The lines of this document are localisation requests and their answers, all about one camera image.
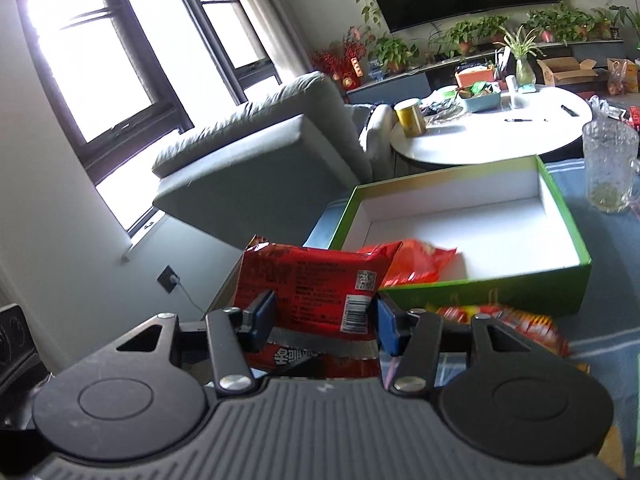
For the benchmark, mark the row of potted plants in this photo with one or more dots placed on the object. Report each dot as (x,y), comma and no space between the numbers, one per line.
(560,25)

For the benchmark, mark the white curtain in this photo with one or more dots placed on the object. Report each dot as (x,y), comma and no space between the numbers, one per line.
(265,10)

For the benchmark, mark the green cardboard box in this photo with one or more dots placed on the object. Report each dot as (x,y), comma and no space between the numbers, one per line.
(450,220)

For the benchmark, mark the spider plant in glass vase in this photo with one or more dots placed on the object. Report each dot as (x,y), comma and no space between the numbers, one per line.
(525,67)

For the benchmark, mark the white bottle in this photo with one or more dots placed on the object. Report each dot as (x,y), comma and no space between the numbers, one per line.
(513,91)

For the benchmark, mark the grey sofa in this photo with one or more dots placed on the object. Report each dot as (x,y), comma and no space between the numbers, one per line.
(250,160)

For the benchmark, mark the black pen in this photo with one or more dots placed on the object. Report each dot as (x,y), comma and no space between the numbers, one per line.
(525,120)

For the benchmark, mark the orange-red snack packet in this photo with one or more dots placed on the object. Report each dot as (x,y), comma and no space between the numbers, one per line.
(420,260)

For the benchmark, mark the orange box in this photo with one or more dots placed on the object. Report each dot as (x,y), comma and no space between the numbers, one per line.
(472,77)

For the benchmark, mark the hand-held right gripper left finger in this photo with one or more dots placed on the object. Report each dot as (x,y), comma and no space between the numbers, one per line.
(262,320)

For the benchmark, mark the blue striped tablecloth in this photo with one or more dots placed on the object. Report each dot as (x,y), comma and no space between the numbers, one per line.
(600,285)

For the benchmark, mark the black marker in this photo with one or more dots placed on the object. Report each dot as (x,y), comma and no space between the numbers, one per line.
(570,110)

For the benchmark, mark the tall large-leaf plant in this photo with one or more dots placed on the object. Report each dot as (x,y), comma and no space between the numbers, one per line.
(625,15)

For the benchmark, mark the red and yellow snack packet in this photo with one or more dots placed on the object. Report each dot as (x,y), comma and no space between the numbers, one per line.
(525,327)

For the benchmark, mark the red berry decoration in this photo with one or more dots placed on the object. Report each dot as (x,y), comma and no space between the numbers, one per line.
(340,60)

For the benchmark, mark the round white table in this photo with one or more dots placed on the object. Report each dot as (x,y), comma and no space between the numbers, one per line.
(500,135)

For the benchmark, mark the red snack packet with barcode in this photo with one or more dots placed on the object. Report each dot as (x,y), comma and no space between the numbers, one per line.
(300,270)

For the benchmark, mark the gold can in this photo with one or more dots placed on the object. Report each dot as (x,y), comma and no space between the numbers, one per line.
(410,120)

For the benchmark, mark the bushy potted plant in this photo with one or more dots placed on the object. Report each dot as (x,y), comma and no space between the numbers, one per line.
(395,52)

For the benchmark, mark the wall socket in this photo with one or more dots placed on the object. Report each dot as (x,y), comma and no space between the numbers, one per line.
(168,278)

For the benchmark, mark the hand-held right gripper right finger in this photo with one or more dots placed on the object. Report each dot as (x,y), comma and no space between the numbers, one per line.
(387,325)

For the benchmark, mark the open cardboard box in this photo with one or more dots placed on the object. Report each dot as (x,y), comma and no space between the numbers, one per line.
(565,77)

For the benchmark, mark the small potted plant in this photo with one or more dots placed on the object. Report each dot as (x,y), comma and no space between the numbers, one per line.
(462,35)
(492,27)

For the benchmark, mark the dark-framed window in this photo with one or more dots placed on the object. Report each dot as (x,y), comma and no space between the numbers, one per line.
(75,60)

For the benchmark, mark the plastic bag with oranges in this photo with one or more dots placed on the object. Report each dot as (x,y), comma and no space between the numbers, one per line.
(622,77)

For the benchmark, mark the white cushion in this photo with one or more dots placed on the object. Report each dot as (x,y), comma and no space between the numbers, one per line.
(379,135)

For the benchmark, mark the light blue tray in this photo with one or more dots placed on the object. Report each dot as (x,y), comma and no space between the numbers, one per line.
(480,102)

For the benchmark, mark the glass pitcher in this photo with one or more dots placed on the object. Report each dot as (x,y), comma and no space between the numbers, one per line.
(607,160)

